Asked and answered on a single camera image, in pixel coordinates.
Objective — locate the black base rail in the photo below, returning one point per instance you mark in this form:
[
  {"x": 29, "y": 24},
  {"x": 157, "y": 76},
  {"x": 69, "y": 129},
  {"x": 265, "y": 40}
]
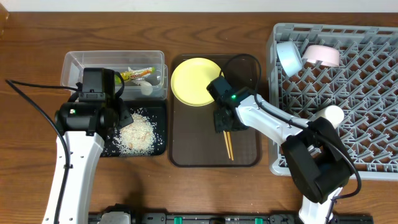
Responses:
[{"x": 120, "y": 213}]

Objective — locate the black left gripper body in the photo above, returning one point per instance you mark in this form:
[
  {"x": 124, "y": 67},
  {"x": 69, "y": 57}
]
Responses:
[{"x": 125, "y": 115}]

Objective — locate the white cup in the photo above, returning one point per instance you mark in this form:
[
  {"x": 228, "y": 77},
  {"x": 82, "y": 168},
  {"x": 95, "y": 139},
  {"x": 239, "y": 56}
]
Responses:
[{"x": 332, "y": 113}]

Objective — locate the yellow green snack wrapper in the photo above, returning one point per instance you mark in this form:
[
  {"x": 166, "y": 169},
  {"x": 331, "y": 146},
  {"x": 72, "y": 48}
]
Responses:
[{"x": 131, "y": 74}]

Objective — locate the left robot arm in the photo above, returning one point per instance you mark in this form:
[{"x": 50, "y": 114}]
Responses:
[{"x": 83, "y": 128}]

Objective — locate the clear plastic bin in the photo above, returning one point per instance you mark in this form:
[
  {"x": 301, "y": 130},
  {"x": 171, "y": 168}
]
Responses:
[{"x": 119, "y": 60}]

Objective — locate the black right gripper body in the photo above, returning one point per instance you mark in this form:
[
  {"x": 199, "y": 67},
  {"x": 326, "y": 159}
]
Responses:
[{"x": 224, "y": 121}]

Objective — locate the white bowl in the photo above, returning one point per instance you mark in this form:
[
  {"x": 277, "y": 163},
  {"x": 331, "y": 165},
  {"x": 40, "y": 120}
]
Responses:
[{"x": 328, "y": 56}]

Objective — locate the rice and nuts leftovers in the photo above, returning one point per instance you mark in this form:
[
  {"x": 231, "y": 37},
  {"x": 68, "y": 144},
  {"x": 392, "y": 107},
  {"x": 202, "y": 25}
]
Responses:
[{"x": 140, "y": 138}]

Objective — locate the grey dishwasher rack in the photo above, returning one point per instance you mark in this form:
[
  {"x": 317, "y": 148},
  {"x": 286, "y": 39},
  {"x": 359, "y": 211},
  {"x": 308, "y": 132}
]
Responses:
[{"x": 363, "y": 85}]

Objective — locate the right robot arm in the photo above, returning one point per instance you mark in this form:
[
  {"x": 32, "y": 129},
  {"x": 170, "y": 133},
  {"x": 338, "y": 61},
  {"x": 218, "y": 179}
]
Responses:
[{"x": 316, "y": 157}]

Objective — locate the light blue bowl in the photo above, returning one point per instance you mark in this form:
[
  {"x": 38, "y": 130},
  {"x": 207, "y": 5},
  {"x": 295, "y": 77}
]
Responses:
[{"x": 289, "y": 57}]

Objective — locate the yellow plate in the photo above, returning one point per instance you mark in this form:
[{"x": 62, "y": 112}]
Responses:
[{"x": 191, "y": 78}]

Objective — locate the black rectangular tray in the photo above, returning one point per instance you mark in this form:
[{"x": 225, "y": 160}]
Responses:
[{"x": 154, "y": 108}]

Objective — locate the crumpled white tissue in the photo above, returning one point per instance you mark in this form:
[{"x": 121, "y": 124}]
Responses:
[{"x": 145, "y": 86}]

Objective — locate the brown serving tray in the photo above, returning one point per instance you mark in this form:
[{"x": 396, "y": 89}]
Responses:
[{"x": 194, "y": 140}]

